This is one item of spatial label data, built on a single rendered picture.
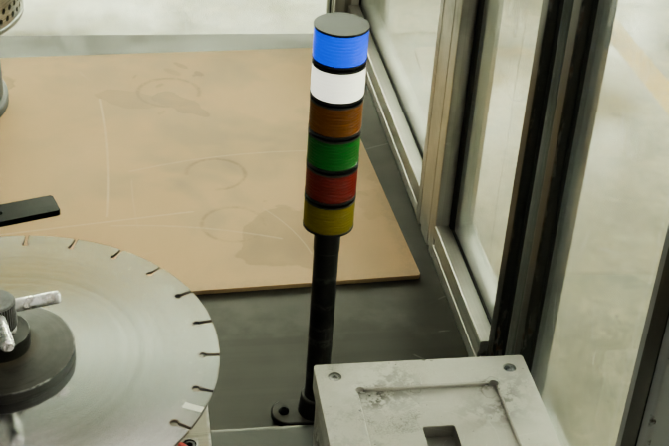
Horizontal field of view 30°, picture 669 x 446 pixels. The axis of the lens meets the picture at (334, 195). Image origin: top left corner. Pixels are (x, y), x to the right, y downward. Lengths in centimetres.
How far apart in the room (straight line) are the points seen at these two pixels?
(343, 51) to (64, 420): 35
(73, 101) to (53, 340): 81
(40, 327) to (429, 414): 31
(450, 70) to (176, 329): 50
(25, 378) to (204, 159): 71
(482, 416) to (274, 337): 36
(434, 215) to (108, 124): 49
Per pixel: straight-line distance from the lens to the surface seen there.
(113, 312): 102
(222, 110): 173
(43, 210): 120
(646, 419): 82
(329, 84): 100
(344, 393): 102
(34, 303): 96
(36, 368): 95
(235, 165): 160
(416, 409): 102
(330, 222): 107
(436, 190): 142
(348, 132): 103
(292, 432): 120
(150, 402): 93
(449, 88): 136
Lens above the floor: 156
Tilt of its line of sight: 32 degrees down
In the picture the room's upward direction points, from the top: 4 degrees clockwise
